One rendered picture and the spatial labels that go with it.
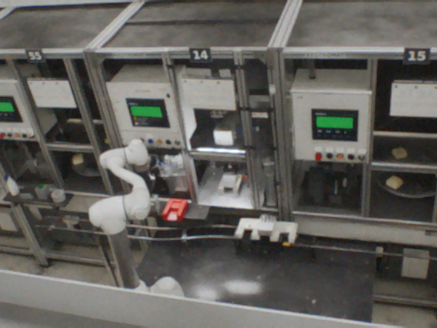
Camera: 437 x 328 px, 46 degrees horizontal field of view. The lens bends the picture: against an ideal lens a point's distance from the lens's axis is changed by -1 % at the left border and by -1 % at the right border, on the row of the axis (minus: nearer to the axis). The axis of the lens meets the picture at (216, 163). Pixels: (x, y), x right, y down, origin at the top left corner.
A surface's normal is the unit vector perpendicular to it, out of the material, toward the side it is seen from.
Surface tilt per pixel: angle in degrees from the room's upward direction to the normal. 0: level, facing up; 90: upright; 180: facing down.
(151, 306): 90
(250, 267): 0
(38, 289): 90
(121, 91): 90
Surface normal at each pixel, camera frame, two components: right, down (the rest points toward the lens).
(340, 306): -0.13, -0.80
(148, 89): -0.27, 0.61
